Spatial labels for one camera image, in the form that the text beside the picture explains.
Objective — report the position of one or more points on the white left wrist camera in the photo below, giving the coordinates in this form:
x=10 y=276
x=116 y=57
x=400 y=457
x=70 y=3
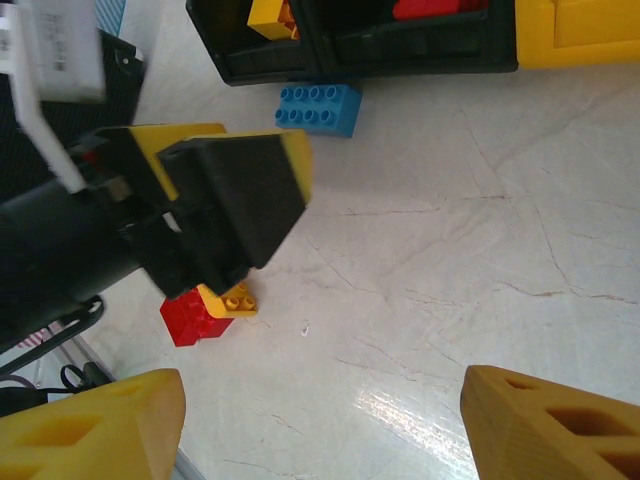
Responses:
x=60 y=50

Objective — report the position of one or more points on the yellow plastic bin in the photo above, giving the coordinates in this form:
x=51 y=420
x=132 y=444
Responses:
x=575 y=35

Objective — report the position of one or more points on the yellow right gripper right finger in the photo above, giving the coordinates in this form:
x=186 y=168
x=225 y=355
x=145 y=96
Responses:
x=510 y=430

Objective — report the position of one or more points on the flat yellow lego brick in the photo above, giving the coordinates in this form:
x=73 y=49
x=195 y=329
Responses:
x=240 y=302

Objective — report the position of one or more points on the red lego brick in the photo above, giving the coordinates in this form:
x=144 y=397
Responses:
x=190 y=320
x=474 y=4
x=425 y=9

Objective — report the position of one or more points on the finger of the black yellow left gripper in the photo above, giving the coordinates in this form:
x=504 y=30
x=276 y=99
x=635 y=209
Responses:
x=140 y=150
x=240 y=200

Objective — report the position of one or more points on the large blue lego brick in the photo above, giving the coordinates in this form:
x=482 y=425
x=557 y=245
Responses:
x=320 y=112

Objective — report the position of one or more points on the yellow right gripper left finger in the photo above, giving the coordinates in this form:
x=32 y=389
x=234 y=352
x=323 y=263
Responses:
x=125 y=425

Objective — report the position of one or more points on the black plastic bin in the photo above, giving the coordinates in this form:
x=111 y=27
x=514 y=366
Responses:
x=410 y=45
x=260 y=65

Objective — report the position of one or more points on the yellow lego brick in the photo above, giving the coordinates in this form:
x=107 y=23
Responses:
x=267 y=17
x=240 y=302

